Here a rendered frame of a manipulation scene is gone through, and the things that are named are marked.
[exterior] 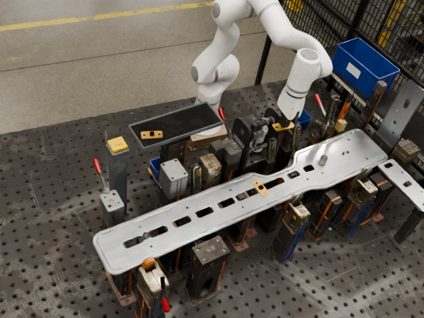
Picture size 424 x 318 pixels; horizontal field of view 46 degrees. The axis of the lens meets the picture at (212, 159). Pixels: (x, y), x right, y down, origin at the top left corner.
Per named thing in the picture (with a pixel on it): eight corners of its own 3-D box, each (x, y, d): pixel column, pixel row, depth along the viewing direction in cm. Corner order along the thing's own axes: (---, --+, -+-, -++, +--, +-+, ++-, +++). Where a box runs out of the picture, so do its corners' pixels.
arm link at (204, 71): (225, 84, 236) (195, 92, 229) (214, 65, 240) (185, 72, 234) (259, 5, 194) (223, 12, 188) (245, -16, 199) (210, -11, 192)
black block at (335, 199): (315, 247, 227) (335, 209, 206) (301, 229, 233) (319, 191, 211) (328, 240, 231) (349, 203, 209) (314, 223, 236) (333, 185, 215)
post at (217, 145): (204, 207, 233) (216, 149, 204) (199, 199, 236) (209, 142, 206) (212, 203, 236) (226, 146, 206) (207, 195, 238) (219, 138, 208)
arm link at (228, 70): (192, 91, 245) (199, 53, 227) (224, 84, 253) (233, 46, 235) (203, 108, 239) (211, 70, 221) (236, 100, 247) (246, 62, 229)
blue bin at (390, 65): (369, 99, 251) (378, 79, 241) (329, 64, 266) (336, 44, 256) (390, 89, 258) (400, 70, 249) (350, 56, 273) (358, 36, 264)
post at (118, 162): (113, 221, 221) (112, 156, 189) (106, 209, 225) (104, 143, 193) (129, 215, 225) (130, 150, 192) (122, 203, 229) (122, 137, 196)
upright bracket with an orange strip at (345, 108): (317, 167, 260) (350, 96, 223) (316, 165, 261) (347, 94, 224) (322, 165, 261) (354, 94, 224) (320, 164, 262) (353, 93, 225)
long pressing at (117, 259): (113, 284, 171) (113, 282, 170) (88, 235, 182) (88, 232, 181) (390, 159, 230) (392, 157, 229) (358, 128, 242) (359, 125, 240)
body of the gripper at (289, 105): (281, 81, 180) (273, 104, 188) (295, 100, 174) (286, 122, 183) (298, 77, 183) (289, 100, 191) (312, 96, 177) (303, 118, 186)
